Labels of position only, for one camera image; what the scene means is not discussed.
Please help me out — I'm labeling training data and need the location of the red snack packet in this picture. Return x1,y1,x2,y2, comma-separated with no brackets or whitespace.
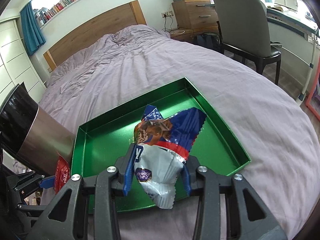
54,155,71,194

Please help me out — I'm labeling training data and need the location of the blue white snack bag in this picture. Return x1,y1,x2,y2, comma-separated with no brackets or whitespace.
134,105,207,209

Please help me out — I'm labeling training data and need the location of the green metal tray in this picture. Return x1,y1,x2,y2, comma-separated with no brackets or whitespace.
70,76,252,215

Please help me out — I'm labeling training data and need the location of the black copper electric kettle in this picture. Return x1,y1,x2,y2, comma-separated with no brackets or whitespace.
1,83,75,176

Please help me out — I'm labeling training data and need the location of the purple bed duvet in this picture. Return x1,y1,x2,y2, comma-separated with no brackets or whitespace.
40,25,319,239

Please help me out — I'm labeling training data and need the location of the white wardrobe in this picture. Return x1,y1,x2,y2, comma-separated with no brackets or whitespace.
0,18,46,102

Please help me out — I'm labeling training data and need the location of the teal curtain left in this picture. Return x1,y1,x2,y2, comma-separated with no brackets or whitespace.
20,2,46,56

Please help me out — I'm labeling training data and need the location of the wooden drawer cabinet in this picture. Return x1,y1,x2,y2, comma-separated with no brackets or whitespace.
172,0,219,29

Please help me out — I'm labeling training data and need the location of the wooden headboard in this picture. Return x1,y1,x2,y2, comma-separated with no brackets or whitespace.
43,0,146,70

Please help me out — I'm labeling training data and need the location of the grey office chair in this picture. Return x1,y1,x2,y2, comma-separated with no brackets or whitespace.
213,0,282,85

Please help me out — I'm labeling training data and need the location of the white desk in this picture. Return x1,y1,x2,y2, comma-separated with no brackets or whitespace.
266,8,319,101

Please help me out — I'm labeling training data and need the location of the wall power socket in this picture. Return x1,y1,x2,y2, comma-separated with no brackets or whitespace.
161,11,174,18

